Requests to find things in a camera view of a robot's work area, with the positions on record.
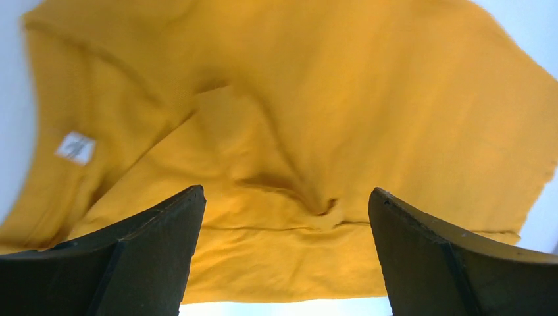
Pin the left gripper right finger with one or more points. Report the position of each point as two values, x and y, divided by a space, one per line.
432 267

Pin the orange t-shirt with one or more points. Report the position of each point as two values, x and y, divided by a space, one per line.
288 114

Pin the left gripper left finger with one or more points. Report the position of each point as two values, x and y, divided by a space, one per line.
137 266

